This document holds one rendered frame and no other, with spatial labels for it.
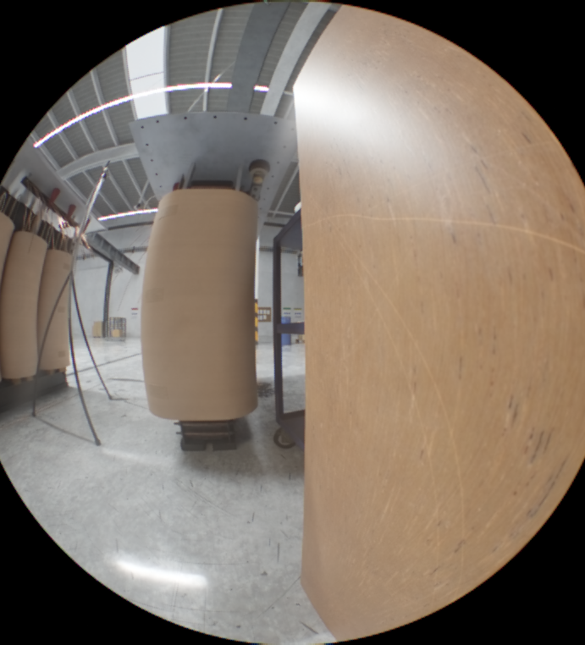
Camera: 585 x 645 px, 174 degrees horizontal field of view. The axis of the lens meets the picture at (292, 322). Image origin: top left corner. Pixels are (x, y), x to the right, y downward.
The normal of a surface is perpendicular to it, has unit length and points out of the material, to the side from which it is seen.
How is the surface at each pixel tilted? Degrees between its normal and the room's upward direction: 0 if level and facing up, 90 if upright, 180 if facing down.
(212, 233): 90
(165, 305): 90
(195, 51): 175
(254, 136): 180
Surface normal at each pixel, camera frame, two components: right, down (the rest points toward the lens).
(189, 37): -0.07, 1.00
